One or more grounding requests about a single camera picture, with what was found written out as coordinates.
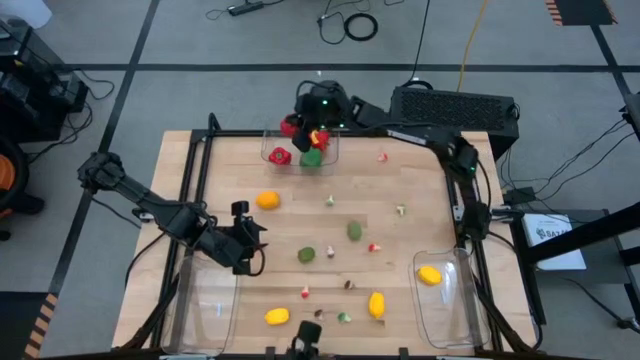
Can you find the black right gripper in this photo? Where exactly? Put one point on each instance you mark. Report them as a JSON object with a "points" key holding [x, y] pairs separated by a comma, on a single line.
{"points": [[322, 107]]}

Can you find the green toy lime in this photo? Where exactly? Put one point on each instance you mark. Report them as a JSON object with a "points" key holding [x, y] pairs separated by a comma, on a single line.
{"points": [[306, 254], [354, 230]]}

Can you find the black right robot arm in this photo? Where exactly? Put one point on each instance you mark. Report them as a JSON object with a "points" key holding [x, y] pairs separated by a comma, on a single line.
{"points": [[470, 165]]}

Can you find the black power adapter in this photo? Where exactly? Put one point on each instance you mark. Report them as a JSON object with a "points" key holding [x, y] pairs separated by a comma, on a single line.
{"points": [[520, 196]]}

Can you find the white rounded object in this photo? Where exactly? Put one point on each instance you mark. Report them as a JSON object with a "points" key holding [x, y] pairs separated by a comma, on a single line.
{"points": [[20, 10]]}

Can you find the black computer case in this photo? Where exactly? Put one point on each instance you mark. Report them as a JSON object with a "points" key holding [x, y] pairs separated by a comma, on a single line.
{"points": [[450, 112]]}

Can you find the hazard striped black mat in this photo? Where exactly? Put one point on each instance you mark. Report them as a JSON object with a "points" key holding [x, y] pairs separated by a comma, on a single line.
{"points": [[580, 12], [25, 325]]}

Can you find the red cap toy mushroom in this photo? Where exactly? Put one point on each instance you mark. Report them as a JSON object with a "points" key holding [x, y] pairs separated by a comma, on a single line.
{"points": [[304, 292]]}

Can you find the black and orange machine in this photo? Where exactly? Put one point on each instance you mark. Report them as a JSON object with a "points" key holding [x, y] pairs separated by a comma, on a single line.
{"points": [[7, 175]]}

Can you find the large red toy bell pepper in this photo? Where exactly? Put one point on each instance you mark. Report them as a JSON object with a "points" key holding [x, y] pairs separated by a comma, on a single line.
{"points": [[322, 141]]}

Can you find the green toy bell pepper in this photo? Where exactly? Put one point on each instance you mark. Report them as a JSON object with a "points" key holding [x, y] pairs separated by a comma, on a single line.
{"points": [[311, 159]]}

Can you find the pink cap toy mushroom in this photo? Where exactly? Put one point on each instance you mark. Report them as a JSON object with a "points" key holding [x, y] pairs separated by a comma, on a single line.
{"points": [[382, 157]]}

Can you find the black equipment cart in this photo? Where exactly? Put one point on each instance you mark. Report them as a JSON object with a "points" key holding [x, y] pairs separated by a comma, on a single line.
{"points": [[30, 100]]}

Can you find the clear plastic bin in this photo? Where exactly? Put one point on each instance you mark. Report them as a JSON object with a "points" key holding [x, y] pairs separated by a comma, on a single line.
{"points": [[452, 315], [205, 310], [331, 162]]}

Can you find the yellow toy lemon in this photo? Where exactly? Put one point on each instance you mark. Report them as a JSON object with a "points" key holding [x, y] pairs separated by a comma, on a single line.
{"points": [[376, 305], [276, 316], [429, 275]]}

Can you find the beige toy mushroom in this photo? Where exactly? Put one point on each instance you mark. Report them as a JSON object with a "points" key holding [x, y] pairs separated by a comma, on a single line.
{"points": [[330, 251], [400, 209]]}

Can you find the small red radish toy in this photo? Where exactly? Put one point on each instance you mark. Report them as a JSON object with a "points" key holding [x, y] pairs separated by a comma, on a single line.
{"points": [[373, 247]]}

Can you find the brown cap toy mushroom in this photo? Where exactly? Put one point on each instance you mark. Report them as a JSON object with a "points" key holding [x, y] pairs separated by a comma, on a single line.
{"points": [[318, 314], [348, 285]]}

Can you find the small red toy bell pepper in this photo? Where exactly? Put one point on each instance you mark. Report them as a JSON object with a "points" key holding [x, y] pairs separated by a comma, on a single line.
{"points": [[279, 156]]}

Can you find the orange toy lemon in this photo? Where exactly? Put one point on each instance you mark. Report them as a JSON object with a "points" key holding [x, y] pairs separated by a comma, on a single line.
{"points": [[267, 200]]}

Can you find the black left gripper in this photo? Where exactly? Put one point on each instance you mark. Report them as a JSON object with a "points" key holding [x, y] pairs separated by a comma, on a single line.
{"points": [[230, 245]]}

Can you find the white paper sign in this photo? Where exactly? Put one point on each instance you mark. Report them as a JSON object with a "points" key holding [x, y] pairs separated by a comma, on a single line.
{"points": [[567, 261]]}

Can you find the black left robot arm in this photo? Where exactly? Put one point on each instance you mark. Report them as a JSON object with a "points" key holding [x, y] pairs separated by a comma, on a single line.
{"points": [[150, 204]]}

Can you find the black power strip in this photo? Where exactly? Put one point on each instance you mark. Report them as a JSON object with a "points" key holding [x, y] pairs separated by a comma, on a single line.
{"points": [[245, 8]]}

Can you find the black metal stand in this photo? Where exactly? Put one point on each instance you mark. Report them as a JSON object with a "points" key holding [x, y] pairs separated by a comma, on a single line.
{"points": [[590, 232]]}

